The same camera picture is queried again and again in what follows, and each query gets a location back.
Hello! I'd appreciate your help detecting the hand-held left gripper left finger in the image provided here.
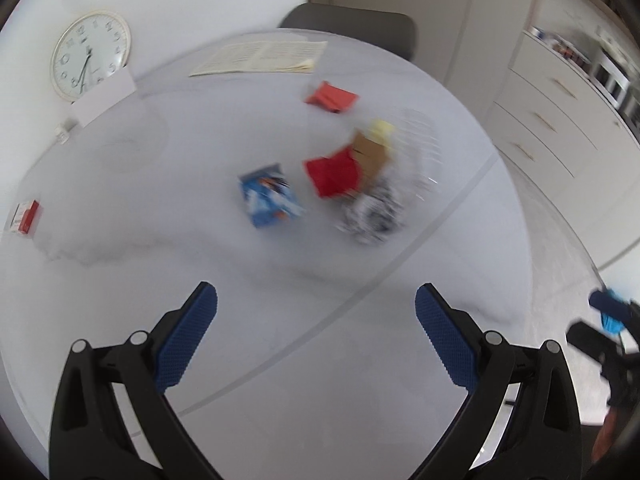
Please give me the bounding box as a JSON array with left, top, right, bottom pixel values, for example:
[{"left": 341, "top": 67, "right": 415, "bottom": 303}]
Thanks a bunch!
[{"left": 48, "top": 281, "right": 223, "bottom": 480}]

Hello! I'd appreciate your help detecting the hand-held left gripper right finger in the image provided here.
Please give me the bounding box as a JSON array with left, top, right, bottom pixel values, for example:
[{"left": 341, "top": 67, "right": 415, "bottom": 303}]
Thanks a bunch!
[{"left": 415, "top": 283, "right": 584, "bottom": 480}]

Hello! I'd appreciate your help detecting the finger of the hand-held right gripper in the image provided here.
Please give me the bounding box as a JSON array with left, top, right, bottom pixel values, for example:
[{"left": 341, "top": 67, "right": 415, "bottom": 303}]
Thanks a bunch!
[
  {"left": 566, "top": 322, "right": 621, "bottom": 363},
  {"left": 588, "top": 287, "right": 633, "bottom": 313}
]

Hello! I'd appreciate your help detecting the blue face mask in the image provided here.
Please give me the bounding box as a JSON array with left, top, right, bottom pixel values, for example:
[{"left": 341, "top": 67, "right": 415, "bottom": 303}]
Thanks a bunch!
[{"left": 601, "top": 309, "right": 627, "bottom": 335}]

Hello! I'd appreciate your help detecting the person's right hand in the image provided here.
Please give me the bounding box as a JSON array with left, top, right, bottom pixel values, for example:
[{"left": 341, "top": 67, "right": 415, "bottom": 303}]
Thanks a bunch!
[{"left": 591, "top": 407, "right": 623, "bottom": 467}]

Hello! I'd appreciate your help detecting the black and white crumpled paper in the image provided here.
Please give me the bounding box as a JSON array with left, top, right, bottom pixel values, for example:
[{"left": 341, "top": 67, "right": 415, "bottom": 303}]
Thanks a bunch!
[{"left": 335, "top": 184, "right": 407, "bottom": 246}]

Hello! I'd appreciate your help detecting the blue snack packet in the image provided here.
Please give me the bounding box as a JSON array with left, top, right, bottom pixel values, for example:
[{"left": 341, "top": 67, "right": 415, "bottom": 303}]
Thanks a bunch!
[{"left": 238, "top": 162, "right": 306, "bottom": 230}]

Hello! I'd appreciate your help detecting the beige drawer unit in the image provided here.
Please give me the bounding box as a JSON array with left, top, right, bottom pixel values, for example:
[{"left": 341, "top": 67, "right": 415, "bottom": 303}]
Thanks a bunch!
[{"left": 486, "top": 27, "right": 640, "bottom": 272}]

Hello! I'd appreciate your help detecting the clear plastic tray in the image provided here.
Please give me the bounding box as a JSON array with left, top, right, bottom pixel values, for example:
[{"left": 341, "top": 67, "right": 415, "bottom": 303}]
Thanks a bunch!
[{"left": 384, "top": 109, "right": 447, "bottom": 203}]

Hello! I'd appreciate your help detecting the brown cardboard piece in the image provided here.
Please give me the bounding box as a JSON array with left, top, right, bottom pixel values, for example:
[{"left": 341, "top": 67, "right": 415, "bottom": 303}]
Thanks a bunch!
[{"left": 349, "top": 130, "right": 392, "bottom": 194}]

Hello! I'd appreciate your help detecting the red and white box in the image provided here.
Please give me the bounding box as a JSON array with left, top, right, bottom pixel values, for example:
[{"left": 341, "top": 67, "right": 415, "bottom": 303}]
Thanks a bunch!
[{"left": 3, "top": 200, "right": 41, "bottom": 237}]

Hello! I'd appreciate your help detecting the yellow crumpled paper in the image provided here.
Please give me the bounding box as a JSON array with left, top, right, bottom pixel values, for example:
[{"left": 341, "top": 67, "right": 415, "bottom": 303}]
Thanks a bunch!
[{"left": 366, "top": 119, "right": 397, "bottom": 149}]

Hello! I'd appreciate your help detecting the rack of small items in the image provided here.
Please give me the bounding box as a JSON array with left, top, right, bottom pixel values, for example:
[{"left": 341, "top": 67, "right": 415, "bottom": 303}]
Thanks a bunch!
[{"left": 530, "top": 24, "right": 640, "bottom": 128}]

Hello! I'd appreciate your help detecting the white paper card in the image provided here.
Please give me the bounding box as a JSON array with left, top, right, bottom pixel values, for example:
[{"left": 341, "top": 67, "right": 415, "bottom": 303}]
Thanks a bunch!
[{"left": 72, "top": 66, "right": 137, "bottom": 127}]

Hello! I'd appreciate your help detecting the red folded packet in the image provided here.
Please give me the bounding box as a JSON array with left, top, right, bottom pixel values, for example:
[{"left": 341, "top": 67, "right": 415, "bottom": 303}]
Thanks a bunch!
[{"left": 304, "top": 81, "right": 360, "bottom": 115}]

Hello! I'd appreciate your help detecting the open notebook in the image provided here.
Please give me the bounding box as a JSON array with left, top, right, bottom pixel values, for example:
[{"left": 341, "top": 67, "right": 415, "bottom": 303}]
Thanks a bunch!
[{"left": 188, "top": 40, "right": 329, "bottom": 78}]

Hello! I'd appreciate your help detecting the grey chair back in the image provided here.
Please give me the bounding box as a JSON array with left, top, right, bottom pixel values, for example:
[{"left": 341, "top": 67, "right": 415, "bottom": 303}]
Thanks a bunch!
[{"left": 277, "top": 2, "right": 418, "bottom": 59}]

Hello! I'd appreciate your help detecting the round white wall clock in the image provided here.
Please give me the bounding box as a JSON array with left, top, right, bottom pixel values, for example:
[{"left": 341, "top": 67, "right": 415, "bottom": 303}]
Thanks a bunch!
[{"left": 49, "top": 11, "right": 132, "bottom": 104}]

